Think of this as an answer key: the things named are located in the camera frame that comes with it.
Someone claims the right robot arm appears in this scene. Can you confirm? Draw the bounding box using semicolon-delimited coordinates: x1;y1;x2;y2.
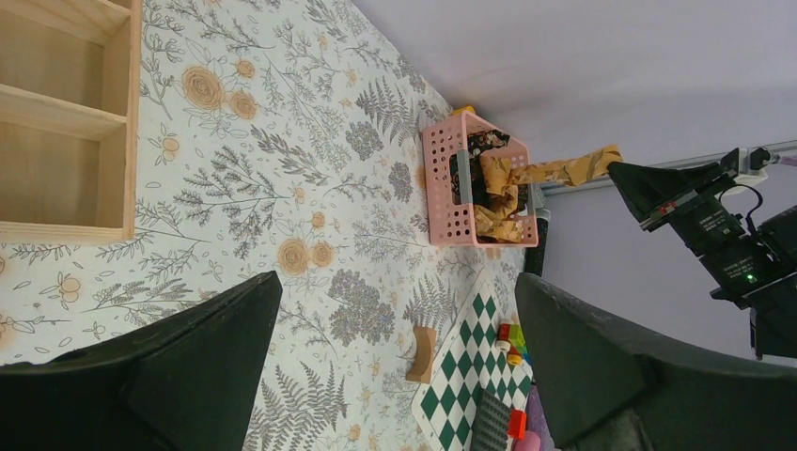
608;148;796;359

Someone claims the dark grey lego plate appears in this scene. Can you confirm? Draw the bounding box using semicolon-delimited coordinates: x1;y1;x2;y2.
469;391;511;451

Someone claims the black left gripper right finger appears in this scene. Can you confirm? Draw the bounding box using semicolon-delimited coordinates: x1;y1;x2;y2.
515;272;796;450

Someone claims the purple glitter tube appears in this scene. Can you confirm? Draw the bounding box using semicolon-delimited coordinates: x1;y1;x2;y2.
525;383;557;451

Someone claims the yellow patterned tie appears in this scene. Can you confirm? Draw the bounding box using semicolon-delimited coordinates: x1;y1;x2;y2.
473;145;624;244

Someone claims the yellow triangle toy block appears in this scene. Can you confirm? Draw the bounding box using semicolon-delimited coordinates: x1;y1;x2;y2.
451;105;476;117

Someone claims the wooden compartment tray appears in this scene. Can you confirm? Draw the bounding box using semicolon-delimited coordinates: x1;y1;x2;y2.
1;0;143;245

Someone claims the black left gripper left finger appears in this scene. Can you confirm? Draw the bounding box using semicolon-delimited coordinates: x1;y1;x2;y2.
1;272;283;450

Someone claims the curved wooden block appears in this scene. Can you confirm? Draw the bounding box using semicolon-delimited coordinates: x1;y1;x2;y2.
405;326;437;384

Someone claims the pink plastic basket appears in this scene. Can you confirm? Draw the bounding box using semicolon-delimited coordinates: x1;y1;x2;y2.
421;111;539;248

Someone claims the green white chessboard mat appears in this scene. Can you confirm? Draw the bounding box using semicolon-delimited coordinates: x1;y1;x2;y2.
411;271;533;450

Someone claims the colourful lego brick pile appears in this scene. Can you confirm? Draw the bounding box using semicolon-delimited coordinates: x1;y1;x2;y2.
495;322;531;366

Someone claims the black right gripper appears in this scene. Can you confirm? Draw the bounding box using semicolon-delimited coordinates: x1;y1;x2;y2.
608;160;786;309

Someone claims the floral table cloth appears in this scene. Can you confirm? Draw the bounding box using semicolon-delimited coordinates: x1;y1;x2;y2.
1;1;523;450

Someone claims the black floral tie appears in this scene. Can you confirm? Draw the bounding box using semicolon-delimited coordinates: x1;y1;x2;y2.
449;130;510;207

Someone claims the pink marker pen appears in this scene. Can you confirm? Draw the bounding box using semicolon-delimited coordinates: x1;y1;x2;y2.
511;430;541;451

